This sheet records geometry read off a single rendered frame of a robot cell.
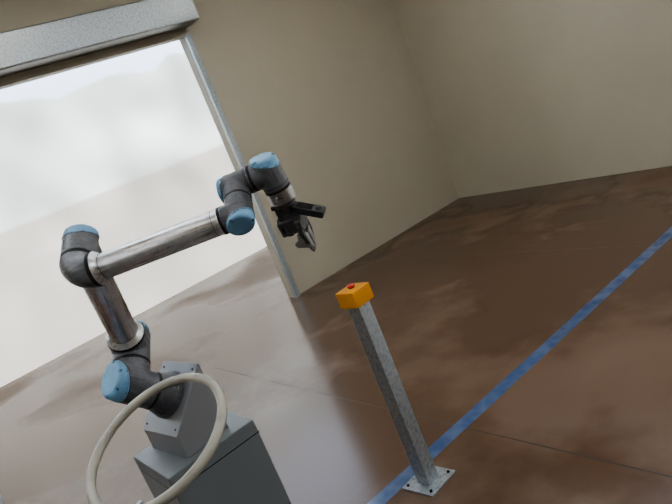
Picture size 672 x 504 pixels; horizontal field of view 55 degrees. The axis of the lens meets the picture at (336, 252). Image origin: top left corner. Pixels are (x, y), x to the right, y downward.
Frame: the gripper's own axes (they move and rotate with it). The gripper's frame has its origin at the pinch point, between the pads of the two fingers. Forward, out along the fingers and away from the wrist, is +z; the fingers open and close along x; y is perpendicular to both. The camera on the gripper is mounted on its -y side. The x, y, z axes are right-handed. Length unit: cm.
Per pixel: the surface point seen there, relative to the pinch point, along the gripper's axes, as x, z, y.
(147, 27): -417, -66, 246
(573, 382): -94, 175, -58
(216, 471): 31, 66, 67
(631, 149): -505, 255, -154
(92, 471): 71, 15, 67
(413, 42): -690, 103, 55
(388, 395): -38, 107, 19
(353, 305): -47, 59, 18
